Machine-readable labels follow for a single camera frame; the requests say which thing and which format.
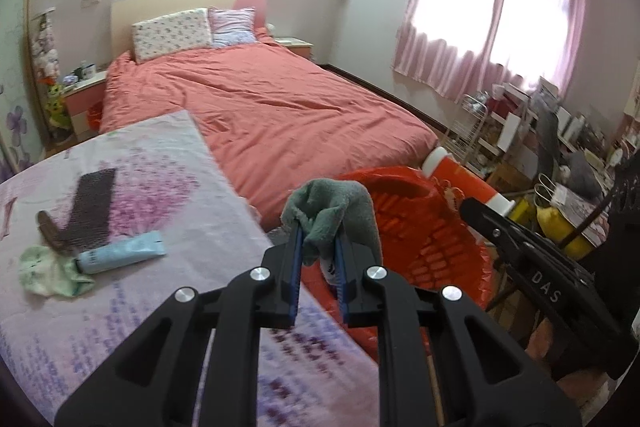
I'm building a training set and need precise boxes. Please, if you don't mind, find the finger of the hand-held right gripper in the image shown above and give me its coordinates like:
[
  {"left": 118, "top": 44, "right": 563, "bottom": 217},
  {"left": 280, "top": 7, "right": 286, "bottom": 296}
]
[{"left": 459, "top": 198, "right": 540, "bottom": 254}]

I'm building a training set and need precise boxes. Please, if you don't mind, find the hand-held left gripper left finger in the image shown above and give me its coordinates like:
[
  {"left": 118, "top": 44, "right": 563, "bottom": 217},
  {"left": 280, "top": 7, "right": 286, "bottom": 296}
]
[{"left": 55, "top": 222, "right": 306, "bottom": 427}]

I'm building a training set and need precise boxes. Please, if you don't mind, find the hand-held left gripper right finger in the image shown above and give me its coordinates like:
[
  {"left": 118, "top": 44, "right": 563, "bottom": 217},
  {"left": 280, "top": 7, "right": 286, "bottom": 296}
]
[{"left": 332, "top": 229, "right": 583, "bottom": 427}]

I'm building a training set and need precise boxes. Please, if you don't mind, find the red white cylindrical container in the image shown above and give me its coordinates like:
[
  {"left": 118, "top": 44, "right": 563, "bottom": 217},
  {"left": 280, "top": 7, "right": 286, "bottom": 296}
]
[{"left": 421, "top": 146, "right": 517, "bottom": 219}]

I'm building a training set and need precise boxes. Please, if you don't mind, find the red plastic bag liner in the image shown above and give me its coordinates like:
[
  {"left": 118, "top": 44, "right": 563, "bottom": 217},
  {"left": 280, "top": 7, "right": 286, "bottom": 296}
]
[{"left": 300, "top": 164, "right": 497, "bottom": 358}]

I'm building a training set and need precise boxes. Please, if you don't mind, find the orange plastic laundry basket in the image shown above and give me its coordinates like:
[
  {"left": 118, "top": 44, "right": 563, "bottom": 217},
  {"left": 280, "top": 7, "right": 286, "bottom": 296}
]
[{"left": 300, "top": 164, "right": 497, "bottom": 358}]

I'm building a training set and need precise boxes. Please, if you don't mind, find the grey green towel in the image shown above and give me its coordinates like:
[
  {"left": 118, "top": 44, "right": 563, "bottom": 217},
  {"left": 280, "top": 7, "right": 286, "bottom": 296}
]
[{"left": 281, "top": 178, "right": 382, "bottom": 267}]

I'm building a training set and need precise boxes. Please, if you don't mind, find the light blue tube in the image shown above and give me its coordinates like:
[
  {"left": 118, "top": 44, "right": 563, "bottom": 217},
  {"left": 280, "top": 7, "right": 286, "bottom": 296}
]
[{"left": 76, "top": 230, "right": 167, "bottom": 276}]

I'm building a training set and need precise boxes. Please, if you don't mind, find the dark mesh cloth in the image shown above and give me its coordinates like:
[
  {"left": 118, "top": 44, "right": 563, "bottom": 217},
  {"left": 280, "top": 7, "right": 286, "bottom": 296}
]
[{"left": 62, "top": 168, "right": 117, "bottom": 254}]

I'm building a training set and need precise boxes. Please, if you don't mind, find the pale green white cloth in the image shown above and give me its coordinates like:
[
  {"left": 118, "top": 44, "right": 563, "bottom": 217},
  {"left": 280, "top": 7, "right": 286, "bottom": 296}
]
[{"left": 19, "top": 246, "right": 95, "bottom": 299}]

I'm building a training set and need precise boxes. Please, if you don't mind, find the yellow bag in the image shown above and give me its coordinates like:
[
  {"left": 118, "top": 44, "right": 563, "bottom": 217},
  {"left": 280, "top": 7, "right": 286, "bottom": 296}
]
[{"left": 534, "top": 202, "right": 607, "bottom": 259}]

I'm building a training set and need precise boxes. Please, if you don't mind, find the grey hanging cloth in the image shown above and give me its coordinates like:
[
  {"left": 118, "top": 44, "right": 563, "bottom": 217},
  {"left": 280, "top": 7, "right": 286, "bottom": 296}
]
[{"left": 536, "top": 111, "right": 562, "bottom": 178}]

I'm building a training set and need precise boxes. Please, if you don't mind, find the dark wooden chair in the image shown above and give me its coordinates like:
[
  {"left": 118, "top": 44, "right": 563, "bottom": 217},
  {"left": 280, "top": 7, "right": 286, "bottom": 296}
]
[{"left": 560, "top": 149, "right": 640, "bottom": 268}]

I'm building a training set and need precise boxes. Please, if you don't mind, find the cluttered desk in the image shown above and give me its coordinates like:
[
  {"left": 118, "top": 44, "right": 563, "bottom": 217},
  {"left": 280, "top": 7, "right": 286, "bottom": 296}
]
[{"left": 537, "top": 77, "right": 640, "bottom": 188}]

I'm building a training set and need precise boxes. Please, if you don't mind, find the bed with coral duvet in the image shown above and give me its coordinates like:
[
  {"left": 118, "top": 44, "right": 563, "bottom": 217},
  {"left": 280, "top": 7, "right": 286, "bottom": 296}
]
[{"left": 100, "top": 39, "right": 441, "bottom": 229}]

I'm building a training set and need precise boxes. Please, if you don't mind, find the floral pink tablecloth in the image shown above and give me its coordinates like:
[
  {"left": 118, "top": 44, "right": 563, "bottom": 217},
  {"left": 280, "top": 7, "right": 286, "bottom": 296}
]
[{"left": 0, "top": 109, "right": 382, "bottom": 427}]

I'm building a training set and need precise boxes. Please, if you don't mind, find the pink curtain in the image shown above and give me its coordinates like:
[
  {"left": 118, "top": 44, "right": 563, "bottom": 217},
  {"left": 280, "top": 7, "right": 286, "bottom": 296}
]
[
  {"left": 392, "top": 0, "right": 516, "bottom": 100},
  {"left": 487, "top": 0, "right": 592, "bottom": 104}
]

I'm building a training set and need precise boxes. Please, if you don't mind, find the pink white nightstand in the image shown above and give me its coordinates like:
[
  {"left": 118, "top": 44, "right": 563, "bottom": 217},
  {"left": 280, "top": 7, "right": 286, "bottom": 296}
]
[
  {"left": 274, "top": 37, "right": 315, "bottom": 64},
  {"left": 62, "top": 71, "right": 109, "bottom": 144}
]

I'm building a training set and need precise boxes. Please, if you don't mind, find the pink striped pillow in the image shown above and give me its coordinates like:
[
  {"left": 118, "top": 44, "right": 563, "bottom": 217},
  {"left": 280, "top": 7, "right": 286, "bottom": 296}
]
[{"left": 207, "top": 7, "right": 259, "bottom": 48}]

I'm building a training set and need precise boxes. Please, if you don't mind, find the white floral pillow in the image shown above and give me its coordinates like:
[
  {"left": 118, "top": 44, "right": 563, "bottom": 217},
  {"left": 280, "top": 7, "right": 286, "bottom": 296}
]
[{"left": 131, "top": 8, "right": 215, "bottom": 62}]

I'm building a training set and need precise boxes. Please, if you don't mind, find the cream pink headboard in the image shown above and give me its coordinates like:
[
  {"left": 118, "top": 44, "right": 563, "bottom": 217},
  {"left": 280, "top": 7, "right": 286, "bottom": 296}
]
[{"left": 110, "top": 0, "right": 268, "bottom": 58}]

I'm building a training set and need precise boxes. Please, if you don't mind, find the clear tube of plush toys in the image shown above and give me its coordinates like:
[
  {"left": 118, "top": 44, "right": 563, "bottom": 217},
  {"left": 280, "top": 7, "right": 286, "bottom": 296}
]
[{"left": 29, "top": 8, "right": 72, "bottom": 141}]

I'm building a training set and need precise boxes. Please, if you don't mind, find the white wire rack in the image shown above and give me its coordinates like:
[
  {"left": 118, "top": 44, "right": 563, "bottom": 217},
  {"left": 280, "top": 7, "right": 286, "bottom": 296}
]
[{"left": 446, "top": 93, "right": 489, "bottom": 164}]

